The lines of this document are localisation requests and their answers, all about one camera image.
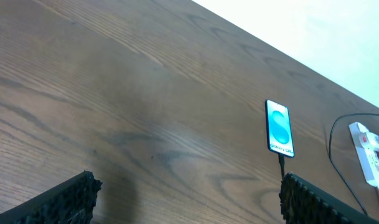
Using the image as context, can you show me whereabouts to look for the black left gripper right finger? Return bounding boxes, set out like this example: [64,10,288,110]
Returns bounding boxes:
[279,173,379,224]

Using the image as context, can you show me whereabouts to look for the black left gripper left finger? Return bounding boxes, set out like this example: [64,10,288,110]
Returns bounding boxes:
[0,171,102,224]

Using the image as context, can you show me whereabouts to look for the black USB charging cable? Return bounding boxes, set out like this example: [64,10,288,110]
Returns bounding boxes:
[277,113,379,217]

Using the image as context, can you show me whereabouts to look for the blue screen Galaxy smartphone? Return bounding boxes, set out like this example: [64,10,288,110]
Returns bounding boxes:
[265,100,295,158]

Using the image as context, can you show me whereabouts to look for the white USB charger adapter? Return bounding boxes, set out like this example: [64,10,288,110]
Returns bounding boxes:
[358,132,379,152]

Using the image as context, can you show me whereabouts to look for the white power strip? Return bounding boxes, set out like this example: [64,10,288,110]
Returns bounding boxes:
[349,122,379,187]

